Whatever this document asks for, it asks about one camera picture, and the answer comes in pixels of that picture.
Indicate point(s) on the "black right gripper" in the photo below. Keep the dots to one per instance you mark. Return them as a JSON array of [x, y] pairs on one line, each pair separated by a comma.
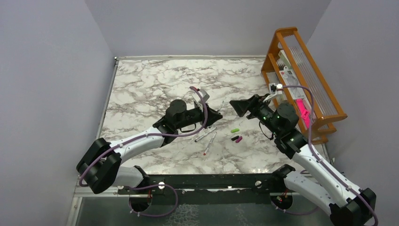
[[242, 106]]

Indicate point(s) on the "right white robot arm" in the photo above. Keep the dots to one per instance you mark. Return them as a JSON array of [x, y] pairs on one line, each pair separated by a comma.
[[344, 202]]

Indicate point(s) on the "white marker pen red end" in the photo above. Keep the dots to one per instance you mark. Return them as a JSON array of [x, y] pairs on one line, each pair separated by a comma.
[[209, 144]]

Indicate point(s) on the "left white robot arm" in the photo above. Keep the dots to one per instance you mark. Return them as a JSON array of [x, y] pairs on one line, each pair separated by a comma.
[[100, 167]]

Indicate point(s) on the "white packaged item in rack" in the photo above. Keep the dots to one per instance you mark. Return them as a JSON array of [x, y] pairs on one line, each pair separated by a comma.
[[289, 77]]

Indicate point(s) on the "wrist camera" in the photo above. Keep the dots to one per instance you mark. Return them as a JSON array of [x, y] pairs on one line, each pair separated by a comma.
[[275, 88], [200, 96]]

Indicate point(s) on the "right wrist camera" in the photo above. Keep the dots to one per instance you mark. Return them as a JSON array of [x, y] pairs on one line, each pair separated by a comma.
[[275, 88]]

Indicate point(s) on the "black mounting rail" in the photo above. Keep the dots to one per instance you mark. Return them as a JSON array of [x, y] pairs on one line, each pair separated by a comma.
[[203, 189]]

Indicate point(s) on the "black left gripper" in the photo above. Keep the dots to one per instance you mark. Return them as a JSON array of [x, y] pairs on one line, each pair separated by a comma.
[[213, 116]]

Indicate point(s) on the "grey marker pen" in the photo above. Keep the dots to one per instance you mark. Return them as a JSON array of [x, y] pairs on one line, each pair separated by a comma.
[[204, 135]]

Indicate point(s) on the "orange wooden rack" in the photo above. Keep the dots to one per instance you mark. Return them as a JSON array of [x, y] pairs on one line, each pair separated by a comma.
[[324, 106]]

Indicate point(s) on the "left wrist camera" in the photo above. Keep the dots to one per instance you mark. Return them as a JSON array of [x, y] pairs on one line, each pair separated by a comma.
[[200, 96]]

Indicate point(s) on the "magenta pen cap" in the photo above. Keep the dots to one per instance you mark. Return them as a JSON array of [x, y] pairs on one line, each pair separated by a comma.
[[238, 140]]

